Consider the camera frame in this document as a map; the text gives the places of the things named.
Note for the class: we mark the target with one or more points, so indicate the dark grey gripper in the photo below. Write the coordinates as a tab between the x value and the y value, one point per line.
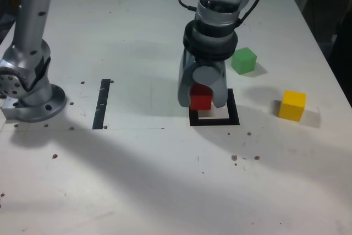
210	62

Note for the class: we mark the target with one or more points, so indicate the black tape square outline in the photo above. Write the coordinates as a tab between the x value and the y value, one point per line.
233	114

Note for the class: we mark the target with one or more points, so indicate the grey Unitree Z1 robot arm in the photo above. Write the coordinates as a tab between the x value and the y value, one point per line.
33	97

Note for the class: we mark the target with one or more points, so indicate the red cube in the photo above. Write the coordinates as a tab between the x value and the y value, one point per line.
201	101

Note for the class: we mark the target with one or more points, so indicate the green cube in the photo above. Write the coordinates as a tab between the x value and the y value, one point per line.
244	60

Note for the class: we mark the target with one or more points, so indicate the yellow cube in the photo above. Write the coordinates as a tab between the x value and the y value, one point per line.
292	105

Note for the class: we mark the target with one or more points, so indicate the black tape strip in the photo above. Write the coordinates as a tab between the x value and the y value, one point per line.
100	111

